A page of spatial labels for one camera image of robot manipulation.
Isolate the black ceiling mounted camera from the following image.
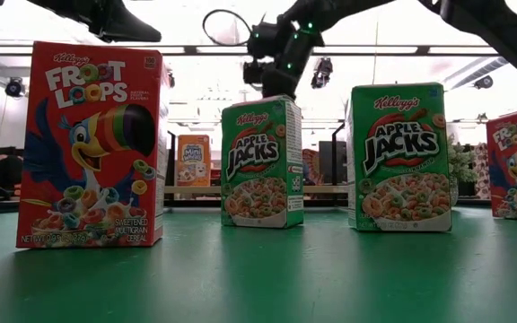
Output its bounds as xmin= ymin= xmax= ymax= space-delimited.
xmin=472 ymin=74 xmax=495 ymax=90
xmin=311 ymin=57 xmax=334 ymax=90
xmin=4 ymin=76 xmax=26 ymax=99

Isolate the red Froot Loops cereal box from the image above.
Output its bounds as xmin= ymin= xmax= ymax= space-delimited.
xmin=486 ymin=110 xmax=517 ymax=222
xmin=14 ymin=40 xmax=170 ymax=249
xmin=302 ymin=149 xmax=321 ymax=186

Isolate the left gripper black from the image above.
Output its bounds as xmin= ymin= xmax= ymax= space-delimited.
xmin=72 ymin=0 xmax=163 ymax=44

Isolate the spotted pattern background object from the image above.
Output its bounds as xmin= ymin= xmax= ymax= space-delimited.
xmin=472 ymin=142 xmax=492 ymax=201

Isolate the orange Mini Wheats cereal box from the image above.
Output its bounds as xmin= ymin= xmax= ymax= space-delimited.
xmin=176 ymin=134 xmax=212 ymax=188

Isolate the green table mat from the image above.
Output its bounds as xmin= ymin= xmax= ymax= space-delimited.
xmin=0 ymin=205 xmax=517 ymax=323

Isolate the black metal shelf bracket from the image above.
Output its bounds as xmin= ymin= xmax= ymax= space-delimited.
xmin=331 ymin=123 xmax=348 ymax=207
xmin=163 ymin=129 xmax=178 ymax=208

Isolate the black computer monitor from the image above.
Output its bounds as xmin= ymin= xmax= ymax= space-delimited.
xmin=319 ymin=141 xmax=348 ymax=185

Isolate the small potted green plant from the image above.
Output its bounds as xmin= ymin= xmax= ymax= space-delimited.
xmin=447 ymin=134 xmax=479 ymax=207

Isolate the right arm black looped cable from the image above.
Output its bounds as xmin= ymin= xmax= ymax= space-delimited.
xmin=202 ymin=8 xmax=254 ymax=48

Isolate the green Apple Jacks cereal box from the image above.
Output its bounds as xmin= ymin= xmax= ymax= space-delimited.
xmin=346 ymin=82 xmax=453 ymax=233
xmin=220 ymin=93 xmax=305 ymax=230

